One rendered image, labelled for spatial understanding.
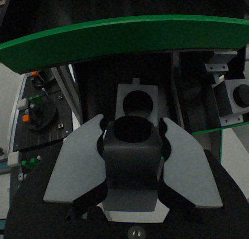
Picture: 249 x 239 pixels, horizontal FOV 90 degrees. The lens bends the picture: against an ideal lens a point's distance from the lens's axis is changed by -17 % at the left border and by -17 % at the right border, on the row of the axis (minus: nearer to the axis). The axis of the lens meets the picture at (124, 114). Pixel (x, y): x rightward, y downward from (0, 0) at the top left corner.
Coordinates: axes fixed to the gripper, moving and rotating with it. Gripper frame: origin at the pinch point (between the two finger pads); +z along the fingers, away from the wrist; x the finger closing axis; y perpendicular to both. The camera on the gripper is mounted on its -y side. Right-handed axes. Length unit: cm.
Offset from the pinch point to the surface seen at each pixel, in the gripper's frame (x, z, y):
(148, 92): 1.7, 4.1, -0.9
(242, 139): 131, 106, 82
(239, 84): 14.3, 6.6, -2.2
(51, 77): -37, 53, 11
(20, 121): -43, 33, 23
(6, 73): -96, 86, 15
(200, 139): 18.4, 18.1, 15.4
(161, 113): 4.4, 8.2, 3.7
